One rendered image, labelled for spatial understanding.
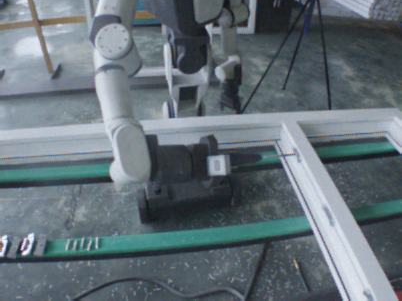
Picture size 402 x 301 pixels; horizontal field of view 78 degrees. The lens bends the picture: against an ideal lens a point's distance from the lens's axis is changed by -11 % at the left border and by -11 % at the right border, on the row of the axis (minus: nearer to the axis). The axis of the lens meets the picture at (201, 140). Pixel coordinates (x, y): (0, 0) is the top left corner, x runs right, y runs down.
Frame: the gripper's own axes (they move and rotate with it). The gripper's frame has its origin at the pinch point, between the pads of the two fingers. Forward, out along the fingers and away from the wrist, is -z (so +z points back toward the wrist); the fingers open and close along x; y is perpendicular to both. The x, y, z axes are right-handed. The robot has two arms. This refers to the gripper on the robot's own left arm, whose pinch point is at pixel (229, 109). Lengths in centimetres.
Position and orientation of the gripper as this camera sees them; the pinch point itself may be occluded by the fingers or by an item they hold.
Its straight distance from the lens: 140.4
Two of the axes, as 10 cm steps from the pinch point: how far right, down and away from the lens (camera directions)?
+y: 7.0, -5.1, 4.9
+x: 7.1, 4.3, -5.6
